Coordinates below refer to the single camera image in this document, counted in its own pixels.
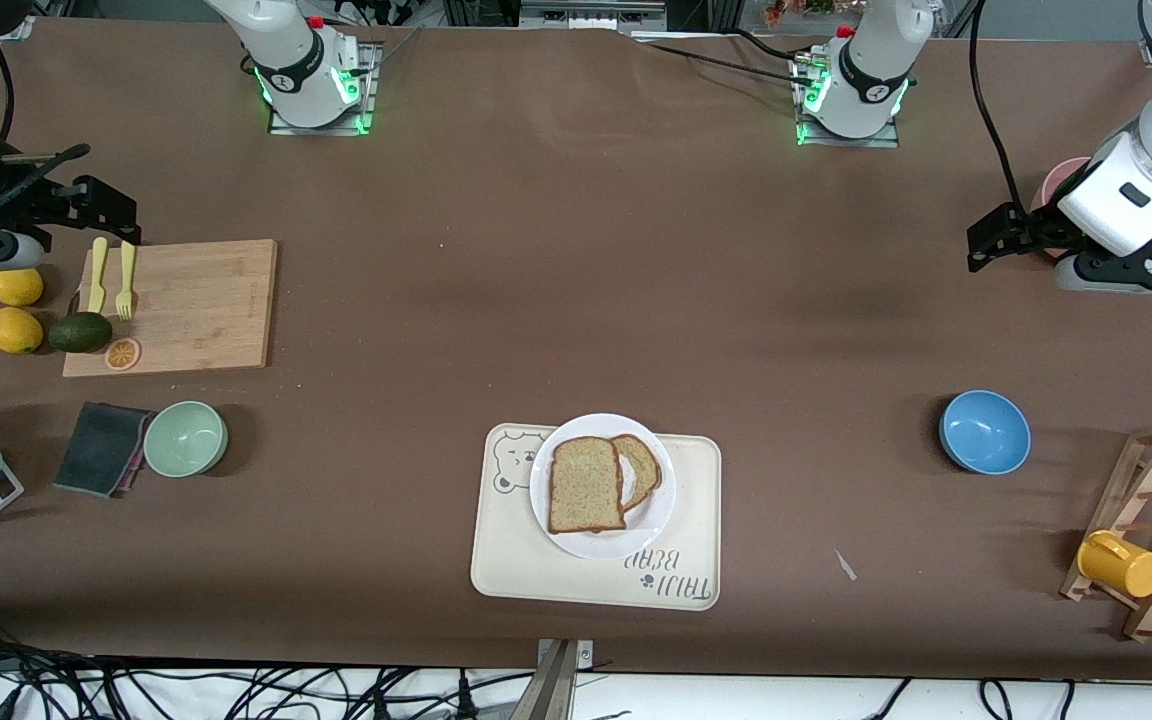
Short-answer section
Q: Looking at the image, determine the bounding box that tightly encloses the plain bread slice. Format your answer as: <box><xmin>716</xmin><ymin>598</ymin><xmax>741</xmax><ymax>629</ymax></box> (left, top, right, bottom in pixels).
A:
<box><xmin>548</xmin><ymin>436</ymin><xmax>629</xmax><ymax>534</ymax></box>

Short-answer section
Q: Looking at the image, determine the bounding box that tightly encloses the yellow mug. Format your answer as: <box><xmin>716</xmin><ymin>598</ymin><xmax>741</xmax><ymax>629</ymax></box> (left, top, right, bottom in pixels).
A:
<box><xmin>1077</xmin><ymin>530</ymin><xmax>1152</xmax><ymax>599</ymax></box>

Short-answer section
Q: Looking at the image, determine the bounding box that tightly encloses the wooden cutting board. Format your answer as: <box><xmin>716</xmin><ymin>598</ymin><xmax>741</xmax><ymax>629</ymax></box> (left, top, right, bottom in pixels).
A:
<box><xmin>63</xmin><ymin>239</ymin><xmax>279</xmax><ymax>378</ymax></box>

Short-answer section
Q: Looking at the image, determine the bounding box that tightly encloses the green avocado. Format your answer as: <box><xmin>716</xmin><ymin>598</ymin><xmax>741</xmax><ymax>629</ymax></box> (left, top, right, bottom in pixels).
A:
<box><xmin>47</xmin><ymin>312</ymin><xmax>115</xmax><ymax>354</ymax></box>

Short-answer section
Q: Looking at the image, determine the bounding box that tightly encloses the cream tray with bear print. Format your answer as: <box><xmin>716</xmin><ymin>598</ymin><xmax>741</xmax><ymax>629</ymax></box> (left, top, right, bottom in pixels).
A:
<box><xmin>470</xmin><ymin>424</ymin><xmax>722</xmax><ymax>611</ymax></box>

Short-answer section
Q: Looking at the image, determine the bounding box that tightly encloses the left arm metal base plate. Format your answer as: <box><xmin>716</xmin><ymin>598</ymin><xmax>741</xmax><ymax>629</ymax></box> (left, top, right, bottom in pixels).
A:
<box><xmin>792</xmin><ymin>55</ymin><xmax>902</xmax><ymax>149</ymax></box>

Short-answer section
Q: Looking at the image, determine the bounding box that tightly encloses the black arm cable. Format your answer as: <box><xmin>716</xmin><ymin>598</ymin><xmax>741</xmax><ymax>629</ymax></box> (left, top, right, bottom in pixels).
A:
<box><xmin>0</xmin><ymin>40</ymin><xmax>92</xmax><ymax>236</ymax></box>
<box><xmin>968</xmin><ymin>0</ymin><xmax>1029</xmax><ymax>216</ymax></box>

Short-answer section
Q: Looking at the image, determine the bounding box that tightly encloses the pale green bowl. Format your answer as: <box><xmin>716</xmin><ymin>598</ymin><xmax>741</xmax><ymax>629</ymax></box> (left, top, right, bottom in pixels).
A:
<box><xmin>143</xmin><ymin>401</ymin><xmax>229</xmax><ymax>478</ymax></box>

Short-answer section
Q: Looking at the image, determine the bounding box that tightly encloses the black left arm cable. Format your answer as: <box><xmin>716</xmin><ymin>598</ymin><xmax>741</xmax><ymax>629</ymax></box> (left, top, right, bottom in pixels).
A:
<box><xmin>968</xmin><ymin>0</ymin><xmax>1029</xmax><ymax>216</ymax></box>

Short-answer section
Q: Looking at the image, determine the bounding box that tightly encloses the white round plate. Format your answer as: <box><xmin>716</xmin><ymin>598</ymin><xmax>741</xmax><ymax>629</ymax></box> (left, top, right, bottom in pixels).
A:
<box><xmin>529</xmin><ymin>413</ymin><xmax>678</xmax><ymax>560</ymax></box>

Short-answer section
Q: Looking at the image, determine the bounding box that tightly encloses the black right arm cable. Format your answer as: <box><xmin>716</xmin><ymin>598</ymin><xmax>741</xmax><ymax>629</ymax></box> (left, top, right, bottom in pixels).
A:
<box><xmin>0</xmin><ymin>40</ymin><xmax>92</xmax><ymax>236</ymax></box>

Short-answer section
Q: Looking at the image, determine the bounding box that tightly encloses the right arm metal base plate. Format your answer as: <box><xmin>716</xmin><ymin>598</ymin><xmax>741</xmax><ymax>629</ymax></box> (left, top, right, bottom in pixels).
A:
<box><xmin>268</xmin><ymin>42</ymin><xmax>379</xmax><ymax>136</ymax></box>

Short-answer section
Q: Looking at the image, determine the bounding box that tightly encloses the yellow plastic knife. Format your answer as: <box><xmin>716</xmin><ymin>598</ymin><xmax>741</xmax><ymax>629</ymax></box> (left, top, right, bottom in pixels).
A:
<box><xmin>87</xmin><ymin>237</ymin><xmax>109</xmax><ymax>314</ymax></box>

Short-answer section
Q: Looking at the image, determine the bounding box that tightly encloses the yellow plastic fork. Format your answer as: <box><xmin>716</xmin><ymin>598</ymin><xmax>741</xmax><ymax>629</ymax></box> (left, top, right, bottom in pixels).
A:
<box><xmin>115</xmin><ymin>240</ymin><xmax>137</xmax><ymax>322</ymax></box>

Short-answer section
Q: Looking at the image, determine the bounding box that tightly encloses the yellow lemon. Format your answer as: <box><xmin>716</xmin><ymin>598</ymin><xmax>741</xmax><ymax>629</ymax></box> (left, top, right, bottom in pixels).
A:
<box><xmin>0</xmin><ymin>307</ymin><xmax>44</xmax><ymax>356</ymax></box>
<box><xmin>0</xmin><ymin>268</ymin><xmax>44</xmax><ymax>307</ymax></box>

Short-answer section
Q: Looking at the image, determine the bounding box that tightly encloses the blue bowl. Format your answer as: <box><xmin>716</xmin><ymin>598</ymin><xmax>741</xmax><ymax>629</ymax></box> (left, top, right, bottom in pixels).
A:
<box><xmin>939</xmin><ymin>390</ymin><xmax>1032</xmax><ymax>475</ymax></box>

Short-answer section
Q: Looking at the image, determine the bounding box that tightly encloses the dark grey cloth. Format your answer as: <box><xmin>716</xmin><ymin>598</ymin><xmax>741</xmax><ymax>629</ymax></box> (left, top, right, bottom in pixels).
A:
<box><xmin>53</xmin><ymin>402</ymin><xmax>155</xmax><ymax>498</ymax></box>

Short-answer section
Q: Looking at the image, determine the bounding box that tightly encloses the thin black cable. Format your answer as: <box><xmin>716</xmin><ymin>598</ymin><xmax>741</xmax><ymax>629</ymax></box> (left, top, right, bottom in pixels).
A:
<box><xmin>631</xmin><ymin>30</ymin><xmax>822</xmax><ymax>86</ymax></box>

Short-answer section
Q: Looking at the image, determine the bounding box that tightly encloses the pink bowl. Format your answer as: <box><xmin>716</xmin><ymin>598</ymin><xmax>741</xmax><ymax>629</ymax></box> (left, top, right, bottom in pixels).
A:
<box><xmin>1029</xmin><ymin>157</ymin><xmax>1095</xmax><ymax>259</ymax></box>

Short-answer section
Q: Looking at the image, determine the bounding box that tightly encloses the aluminium frame structure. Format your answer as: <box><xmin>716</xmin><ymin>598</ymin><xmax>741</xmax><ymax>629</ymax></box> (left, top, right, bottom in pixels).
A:
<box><xmin>441</xmin><ymin>0</ymin><xmax>737</xmax><ymax>36</ymax></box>

